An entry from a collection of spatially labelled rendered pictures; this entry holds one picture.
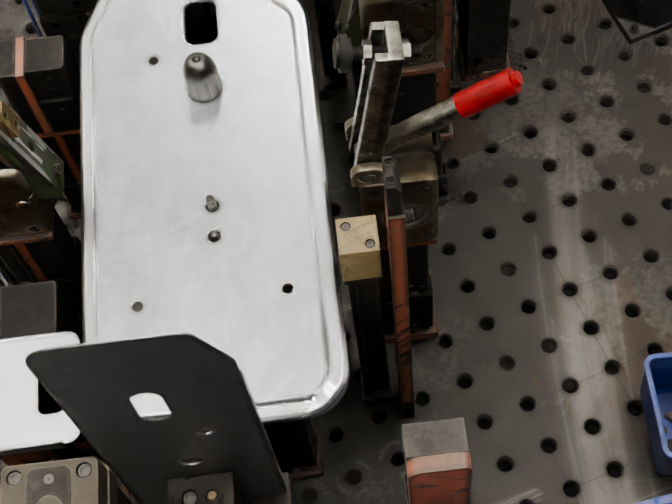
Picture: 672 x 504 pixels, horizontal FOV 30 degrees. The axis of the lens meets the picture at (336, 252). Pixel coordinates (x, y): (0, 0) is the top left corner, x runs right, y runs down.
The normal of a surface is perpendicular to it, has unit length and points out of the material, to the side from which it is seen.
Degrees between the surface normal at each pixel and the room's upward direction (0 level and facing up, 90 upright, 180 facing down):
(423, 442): 0
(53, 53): 0
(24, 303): 0
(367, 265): 90
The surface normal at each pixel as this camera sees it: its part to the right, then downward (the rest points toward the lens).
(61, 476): -0.07, -0.44
